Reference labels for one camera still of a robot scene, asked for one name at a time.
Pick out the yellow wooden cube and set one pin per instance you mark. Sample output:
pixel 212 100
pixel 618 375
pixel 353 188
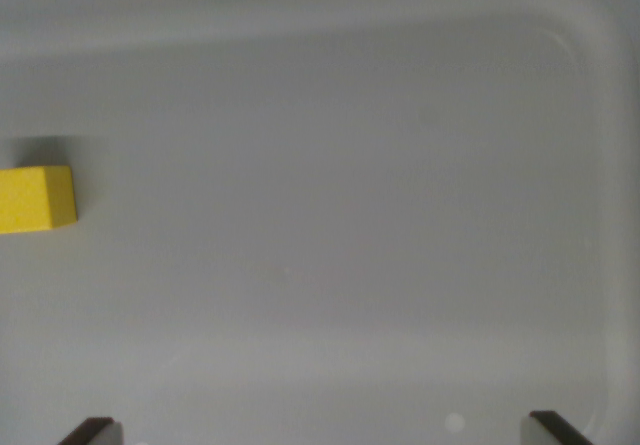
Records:
pixel 30 199

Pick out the white plastic tray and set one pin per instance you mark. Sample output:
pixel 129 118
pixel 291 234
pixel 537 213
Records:
pixel 350 205

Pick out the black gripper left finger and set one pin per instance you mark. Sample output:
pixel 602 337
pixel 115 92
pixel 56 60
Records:
pixel 95 432

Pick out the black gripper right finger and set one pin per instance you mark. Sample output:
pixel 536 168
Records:
pixel 547 430

